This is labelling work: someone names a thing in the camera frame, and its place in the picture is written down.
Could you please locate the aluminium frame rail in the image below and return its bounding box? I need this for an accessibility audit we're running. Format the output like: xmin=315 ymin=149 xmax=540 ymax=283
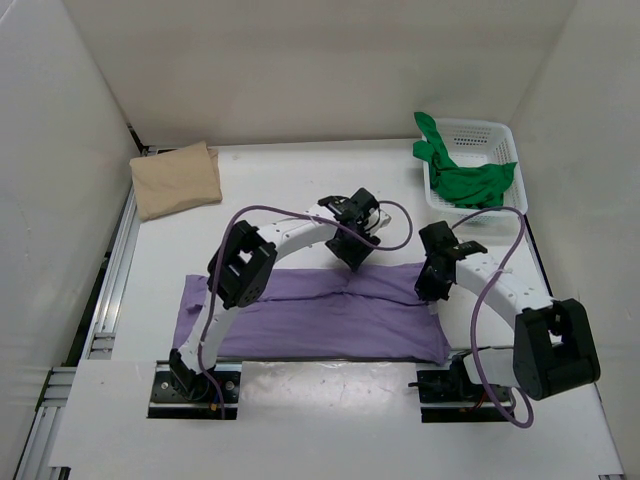
xmin=14 ymin=144 xmax=156 ymax=480

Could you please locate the white plastic basket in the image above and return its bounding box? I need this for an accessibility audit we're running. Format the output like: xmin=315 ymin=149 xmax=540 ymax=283
xmin=422 ymin=118 xmax=528 ymax=224

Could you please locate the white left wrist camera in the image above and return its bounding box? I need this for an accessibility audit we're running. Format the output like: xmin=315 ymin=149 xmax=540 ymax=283
xmin=369 ymin=209 xmax=391 ymax=232

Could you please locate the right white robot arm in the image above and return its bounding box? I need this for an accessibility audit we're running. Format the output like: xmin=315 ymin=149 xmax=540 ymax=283
xmin=415 ymin=221 xmax=601 ymax=401

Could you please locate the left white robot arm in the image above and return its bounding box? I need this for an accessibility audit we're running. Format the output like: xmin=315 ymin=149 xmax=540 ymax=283
xmin=169 ymin=188 xmax=391 ymax=399

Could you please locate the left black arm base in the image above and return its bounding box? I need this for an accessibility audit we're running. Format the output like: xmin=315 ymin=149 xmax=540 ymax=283
xmin=147 ymin=361 xmax=242 ymax=421

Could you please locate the green t shirt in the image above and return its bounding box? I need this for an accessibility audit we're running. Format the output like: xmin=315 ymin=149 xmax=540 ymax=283
xmin=413 ymin=112 xmax=516 ymax=209

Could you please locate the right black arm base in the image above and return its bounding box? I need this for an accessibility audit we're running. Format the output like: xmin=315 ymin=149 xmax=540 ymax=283
xmin=408 ymin=360 xmax=506 ymax=424

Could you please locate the beige t shirt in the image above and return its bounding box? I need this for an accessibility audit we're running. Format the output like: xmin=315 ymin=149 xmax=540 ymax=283
xmin=129 ymin=141 xmax=223 ymax=222

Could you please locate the purple t shirt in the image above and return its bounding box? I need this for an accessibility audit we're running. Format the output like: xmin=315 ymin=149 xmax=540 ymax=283
xmin=173 ymin=263 xmax=449 ymax=347

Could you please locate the front aluminium table rail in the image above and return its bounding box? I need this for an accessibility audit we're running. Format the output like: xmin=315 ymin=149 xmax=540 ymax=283
xmin=202 ymin=344 xmax=569 ymax=366

